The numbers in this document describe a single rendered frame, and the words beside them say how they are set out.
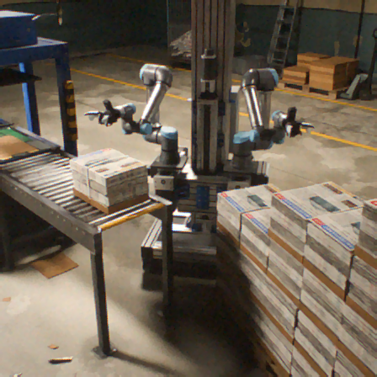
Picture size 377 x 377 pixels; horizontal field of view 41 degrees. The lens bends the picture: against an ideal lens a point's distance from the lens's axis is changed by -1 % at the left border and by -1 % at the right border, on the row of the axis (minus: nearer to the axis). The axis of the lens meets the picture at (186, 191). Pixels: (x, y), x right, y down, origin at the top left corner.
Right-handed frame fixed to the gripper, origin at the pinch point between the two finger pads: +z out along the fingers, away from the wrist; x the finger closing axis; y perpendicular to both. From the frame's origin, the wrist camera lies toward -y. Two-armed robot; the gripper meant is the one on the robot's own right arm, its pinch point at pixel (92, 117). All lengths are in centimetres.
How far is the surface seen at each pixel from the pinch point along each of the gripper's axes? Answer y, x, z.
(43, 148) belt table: 55, 76, -23
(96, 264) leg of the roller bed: 55, -52, 45
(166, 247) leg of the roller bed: 65, -61, -3
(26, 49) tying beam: -19, 85, -19
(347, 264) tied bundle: 0, -170, 27
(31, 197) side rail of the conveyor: 48, 15, 35
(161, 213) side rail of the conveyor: 43, -55, -4
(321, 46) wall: 82, 154, -735
